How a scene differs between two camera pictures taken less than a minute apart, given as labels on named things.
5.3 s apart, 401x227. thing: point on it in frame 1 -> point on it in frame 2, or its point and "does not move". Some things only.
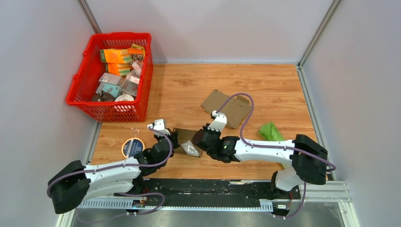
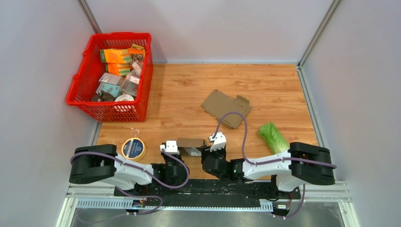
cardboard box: x=235 y=111 does not move
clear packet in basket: x=130 y=82 does not move
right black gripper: x=218 y=133 -> x=205 y=152
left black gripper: x=173 y=136 -> x=179 y=156
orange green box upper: x=115 y=56 does not move
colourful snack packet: x=136 y=52 does not move
